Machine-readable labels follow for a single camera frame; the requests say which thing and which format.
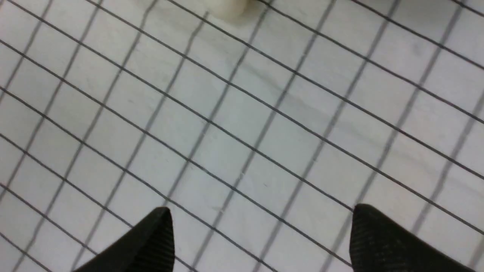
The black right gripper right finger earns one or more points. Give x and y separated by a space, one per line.
379 244

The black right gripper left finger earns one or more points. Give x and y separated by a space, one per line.
147 247

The white ping-pong ball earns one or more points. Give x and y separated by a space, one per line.
226 9

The white black grid tablecloth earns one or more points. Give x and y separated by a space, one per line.
260 134

